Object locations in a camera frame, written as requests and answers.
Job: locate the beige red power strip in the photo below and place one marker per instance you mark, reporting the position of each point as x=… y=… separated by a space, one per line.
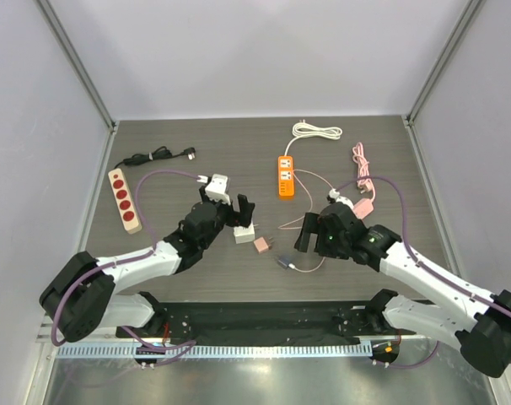
x=124 y=201

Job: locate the aluminium frame post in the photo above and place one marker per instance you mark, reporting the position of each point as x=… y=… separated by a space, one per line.
x=57 y=29
x=457 y=34

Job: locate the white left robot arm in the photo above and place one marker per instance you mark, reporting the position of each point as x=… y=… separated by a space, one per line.
x=87 y=294

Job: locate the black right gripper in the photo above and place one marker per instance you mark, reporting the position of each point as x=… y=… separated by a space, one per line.
x=316 y=232

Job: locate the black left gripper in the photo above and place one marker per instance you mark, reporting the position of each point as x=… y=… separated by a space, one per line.
x=244 y=207

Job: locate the pink plug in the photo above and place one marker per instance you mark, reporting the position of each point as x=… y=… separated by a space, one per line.
x=263 y=244

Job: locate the white cube socket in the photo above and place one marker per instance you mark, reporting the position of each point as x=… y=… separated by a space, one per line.
x=244 y=234

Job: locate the left aluminium frame post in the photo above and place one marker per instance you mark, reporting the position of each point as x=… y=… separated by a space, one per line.
x=57 y=29

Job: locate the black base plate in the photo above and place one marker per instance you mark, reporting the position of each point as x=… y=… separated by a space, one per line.
x=194 y=320

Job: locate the grey blue usb charger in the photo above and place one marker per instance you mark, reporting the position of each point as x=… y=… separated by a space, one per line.
x=285 y=262

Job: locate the aluminium front rail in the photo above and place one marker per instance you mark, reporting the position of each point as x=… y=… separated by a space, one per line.
x=397 y=310

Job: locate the white slotted cable duct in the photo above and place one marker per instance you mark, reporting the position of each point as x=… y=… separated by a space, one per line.
x=129 y=350

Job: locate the pink power strip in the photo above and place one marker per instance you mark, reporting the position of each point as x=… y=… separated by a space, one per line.
x=363 y=208

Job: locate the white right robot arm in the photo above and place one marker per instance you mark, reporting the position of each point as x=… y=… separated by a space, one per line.
x=389 y=254

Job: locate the right aluminium frame post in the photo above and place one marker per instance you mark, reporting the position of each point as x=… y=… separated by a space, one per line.
x=457 y=34

